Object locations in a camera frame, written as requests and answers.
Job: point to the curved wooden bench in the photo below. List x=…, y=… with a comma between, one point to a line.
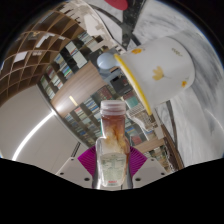
x=171, y=150

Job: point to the ceiling light strip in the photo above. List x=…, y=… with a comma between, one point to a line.
x=31, y=136

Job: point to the clear plastic bottle white cap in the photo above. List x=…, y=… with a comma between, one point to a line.
x=112, y=160

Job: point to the flat round red coaster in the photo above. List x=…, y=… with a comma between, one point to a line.
x=116, y=3

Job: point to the beige architectural model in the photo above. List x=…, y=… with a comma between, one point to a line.
x=140, y=120

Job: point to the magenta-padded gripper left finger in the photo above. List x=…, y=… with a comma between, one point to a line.
x=87, y=161

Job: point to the white mug with yellow rim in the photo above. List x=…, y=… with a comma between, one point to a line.
x=160, y=70

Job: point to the dark grey architectural model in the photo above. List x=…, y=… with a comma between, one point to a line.
x=118, y=81

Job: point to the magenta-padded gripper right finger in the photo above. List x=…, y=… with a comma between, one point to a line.
x=137, y=161

